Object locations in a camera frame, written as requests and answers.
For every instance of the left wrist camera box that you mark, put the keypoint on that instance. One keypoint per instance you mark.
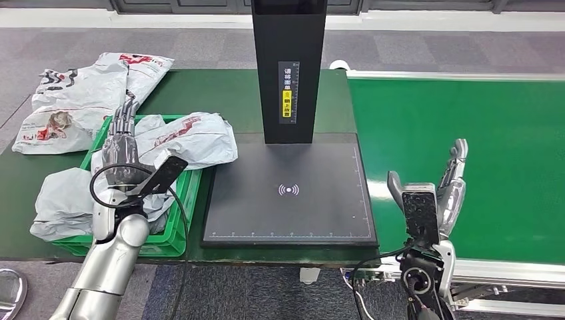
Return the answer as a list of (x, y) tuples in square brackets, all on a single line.
[(161, 176)]

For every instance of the grey parcel with red print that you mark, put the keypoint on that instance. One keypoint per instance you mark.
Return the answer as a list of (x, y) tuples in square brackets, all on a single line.
[(156, 207), (194, 137)]

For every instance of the dark glass partition frame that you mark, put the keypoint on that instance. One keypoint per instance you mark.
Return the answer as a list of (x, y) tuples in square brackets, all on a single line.
[(176, 5)]

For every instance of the black scanner platform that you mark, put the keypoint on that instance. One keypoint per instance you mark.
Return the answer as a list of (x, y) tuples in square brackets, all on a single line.
[(287, 212)]

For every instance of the plain grey parcel bag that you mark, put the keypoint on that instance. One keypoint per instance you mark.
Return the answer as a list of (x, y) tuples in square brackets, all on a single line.
[(62, 207)]

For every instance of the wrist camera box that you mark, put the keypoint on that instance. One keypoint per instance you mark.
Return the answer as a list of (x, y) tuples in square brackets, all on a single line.
[(419, 212), (161, 176)]

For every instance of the small circuit board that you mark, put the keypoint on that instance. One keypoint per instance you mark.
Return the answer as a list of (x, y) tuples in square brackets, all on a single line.
[(368, 276)]

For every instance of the black scanner column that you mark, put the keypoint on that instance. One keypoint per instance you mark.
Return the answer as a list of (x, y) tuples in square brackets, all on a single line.
[(269, 44)]

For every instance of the white conveyor roller cap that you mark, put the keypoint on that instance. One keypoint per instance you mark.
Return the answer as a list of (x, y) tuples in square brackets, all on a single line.
[(340, 64)]

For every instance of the white table foot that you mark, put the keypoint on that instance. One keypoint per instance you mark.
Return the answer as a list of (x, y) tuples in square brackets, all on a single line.
[(310, 276)]

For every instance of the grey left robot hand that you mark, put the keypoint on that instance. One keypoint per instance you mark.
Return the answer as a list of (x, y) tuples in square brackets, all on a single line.
[(121, 150)]

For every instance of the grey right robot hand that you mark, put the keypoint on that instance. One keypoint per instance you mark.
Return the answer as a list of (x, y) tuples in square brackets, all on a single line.
[(452, 194)]

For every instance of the white parcel with red logo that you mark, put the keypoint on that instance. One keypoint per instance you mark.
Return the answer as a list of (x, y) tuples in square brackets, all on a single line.
[(148, 73)]

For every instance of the shiny chrome object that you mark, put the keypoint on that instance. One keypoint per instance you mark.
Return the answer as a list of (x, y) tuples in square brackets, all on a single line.
[(11, 291)]

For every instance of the green plastic crate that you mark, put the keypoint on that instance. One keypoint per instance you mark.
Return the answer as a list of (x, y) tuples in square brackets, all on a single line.
[(176, 212)]

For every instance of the white parcel with black print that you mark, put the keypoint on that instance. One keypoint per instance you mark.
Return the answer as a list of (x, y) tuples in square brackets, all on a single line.
[(75, 106)]

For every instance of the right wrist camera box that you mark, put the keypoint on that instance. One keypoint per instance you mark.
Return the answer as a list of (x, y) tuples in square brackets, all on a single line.
[(419, 212)]

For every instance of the green conveyor belt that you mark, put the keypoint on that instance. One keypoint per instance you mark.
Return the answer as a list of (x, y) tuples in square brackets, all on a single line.
[(507, 154)]

